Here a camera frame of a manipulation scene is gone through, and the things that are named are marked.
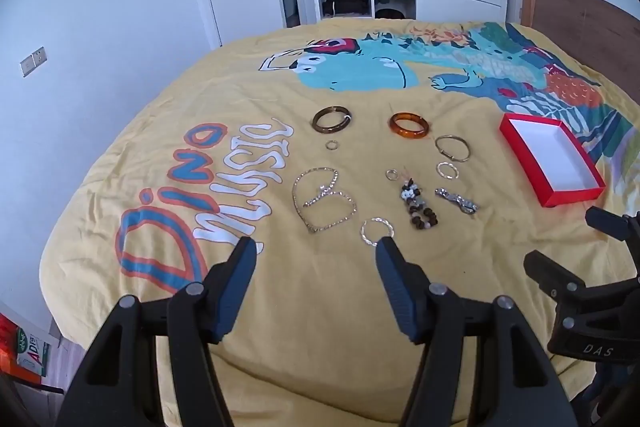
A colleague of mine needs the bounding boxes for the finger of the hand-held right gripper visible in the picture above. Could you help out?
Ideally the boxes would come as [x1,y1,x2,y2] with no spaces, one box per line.
[585,206,640,243]
[523,251,589,334]

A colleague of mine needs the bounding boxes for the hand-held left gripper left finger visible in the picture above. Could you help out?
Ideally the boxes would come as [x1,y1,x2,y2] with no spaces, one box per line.
[55,236,258,427]

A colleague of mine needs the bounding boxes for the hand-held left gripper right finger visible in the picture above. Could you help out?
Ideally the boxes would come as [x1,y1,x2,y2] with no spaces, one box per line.
[375,236,581,427]

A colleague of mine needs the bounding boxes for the red cardboard box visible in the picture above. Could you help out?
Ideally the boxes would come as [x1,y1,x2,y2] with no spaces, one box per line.
[499,113,607,208]

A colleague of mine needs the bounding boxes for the rhinestone necklace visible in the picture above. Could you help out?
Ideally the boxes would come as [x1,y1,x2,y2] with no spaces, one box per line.
[291,166,358,235]

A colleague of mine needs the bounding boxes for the thin metal bangle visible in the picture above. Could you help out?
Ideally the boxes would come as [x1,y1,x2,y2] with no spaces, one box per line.
[434,134,472,164]

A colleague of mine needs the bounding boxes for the amber bangle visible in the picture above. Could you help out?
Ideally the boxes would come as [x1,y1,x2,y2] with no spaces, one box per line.
[389,111,431,140]

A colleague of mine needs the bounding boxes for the dark brown bangle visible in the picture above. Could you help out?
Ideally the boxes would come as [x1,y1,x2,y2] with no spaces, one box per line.
[312,105,352,134]

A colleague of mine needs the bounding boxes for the yellow dinosaur printed blanket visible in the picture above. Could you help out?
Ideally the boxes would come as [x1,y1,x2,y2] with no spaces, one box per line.
[37,17,640,423]

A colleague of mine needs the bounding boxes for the green white carton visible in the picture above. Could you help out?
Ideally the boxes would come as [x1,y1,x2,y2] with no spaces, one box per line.
[15,327,51,378]

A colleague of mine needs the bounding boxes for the wooden headboard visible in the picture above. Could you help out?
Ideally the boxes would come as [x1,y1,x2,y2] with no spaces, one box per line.
[520,0,640,82]

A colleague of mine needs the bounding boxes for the red carton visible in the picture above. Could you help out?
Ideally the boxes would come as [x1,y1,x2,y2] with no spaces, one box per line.
[0,313,21,380]

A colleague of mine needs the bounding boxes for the dark folded clothes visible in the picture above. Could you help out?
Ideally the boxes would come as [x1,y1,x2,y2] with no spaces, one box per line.
[322,0,371,15]

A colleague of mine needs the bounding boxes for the brown white beaded bracelet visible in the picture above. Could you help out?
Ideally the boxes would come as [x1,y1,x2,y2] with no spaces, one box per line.
[399,177,441,230]

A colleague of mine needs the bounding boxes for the silver chain bracelet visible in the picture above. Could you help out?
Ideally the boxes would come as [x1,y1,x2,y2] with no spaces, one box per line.
[434,187,480,215]

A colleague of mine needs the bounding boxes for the white wall switch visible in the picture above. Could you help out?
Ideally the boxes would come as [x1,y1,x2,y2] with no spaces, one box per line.
[19,47,47,78]

